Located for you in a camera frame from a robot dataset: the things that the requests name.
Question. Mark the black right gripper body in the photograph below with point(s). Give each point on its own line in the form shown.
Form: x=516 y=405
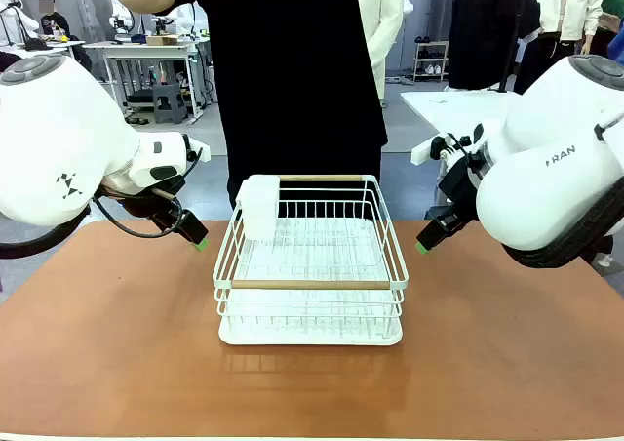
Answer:
x=463 y=192

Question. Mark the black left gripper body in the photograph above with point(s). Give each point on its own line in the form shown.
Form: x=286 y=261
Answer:
x=153 y=206

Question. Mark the white plastic cutlery holder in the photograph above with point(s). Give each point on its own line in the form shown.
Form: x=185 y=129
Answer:
x=261 y=207

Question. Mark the white drip tray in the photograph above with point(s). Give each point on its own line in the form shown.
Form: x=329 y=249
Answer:
x=312 y=339

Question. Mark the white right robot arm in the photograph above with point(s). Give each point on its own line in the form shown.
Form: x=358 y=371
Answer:
x=536 y=192

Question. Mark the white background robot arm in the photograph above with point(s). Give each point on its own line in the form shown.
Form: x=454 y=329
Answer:
x=183 y=19
x=119 y=14

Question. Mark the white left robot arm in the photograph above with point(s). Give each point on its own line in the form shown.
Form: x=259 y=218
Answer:
x=49 y=119

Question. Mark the floor power strip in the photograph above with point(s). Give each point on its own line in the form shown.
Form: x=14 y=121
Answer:
x=136 y=120

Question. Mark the grey step stool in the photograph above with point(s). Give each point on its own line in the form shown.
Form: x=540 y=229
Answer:
x=169 y=102

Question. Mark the white shoe rack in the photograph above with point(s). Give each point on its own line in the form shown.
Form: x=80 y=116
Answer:
x=430 y=63

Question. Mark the white background desk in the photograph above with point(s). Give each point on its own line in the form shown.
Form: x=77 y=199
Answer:
x=141 y=50

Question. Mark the cardboard box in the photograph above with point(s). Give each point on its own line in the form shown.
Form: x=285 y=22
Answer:
x=162 y=40

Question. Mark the black garment on stand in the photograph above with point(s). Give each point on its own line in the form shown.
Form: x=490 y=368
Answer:
x=482 y=26

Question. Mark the white long desk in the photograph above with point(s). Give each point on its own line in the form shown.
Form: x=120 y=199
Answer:
x=53 y=46

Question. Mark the person in black t-shirt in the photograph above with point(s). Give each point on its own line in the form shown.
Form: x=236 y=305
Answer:
x=292 y=70

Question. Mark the seated man in black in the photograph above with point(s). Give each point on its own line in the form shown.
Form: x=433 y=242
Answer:
x=52 y=21

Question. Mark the bystander in cream jacket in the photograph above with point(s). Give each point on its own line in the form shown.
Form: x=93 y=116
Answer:
x=565 y=7

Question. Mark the bystander in green top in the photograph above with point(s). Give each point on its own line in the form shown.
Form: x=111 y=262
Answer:
x=613 y=7

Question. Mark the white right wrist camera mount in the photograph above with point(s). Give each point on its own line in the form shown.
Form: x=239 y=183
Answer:
x=424 y=150

